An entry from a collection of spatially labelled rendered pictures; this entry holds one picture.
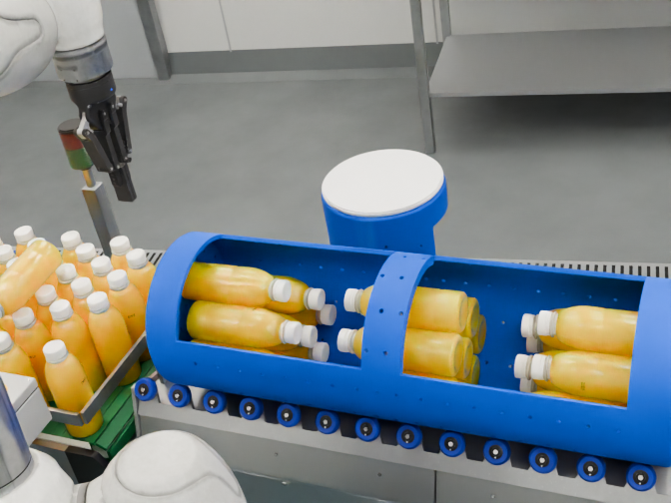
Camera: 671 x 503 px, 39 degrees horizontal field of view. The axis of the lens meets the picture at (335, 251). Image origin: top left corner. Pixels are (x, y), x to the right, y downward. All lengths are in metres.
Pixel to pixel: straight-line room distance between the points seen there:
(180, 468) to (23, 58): 0.49
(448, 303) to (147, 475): 0.61
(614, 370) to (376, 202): 0.80
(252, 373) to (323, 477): 0.26
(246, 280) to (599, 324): 0.60
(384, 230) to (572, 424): 0.77
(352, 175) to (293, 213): 1.89
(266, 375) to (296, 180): 2.75
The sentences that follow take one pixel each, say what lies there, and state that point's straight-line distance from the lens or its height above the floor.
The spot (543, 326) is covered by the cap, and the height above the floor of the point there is 1.16.
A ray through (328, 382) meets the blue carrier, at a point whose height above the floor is 1.10.
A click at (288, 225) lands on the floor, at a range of 4.01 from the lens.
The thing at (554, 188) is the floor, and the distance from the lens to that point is 4.04.
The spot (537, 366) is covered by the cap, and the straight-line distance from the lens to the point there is 1.51.
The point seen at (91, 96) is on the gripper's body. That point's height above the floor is 1.55.
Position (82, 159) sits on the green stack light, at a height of 1.18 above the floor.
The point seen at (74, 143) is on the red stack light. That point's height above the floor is 1.23.
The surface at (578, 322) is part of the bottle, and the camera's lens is 1.50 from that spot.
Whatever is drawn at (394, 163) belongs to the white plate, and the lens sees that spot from 2.23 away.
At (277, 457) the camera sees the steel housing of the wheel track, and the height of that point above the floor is 0.87.
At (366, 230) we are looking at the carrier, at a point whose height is 0.99.
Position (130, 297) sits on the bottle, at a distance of 1.94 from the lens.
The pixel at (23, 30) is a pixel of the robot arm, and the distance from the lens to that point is 0.95.
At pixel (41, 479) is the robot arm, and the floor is 1.35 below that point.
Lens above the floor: 2.15
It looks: 34 degrees down
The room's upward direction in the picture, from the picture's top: 10 degrees counter-clockwise
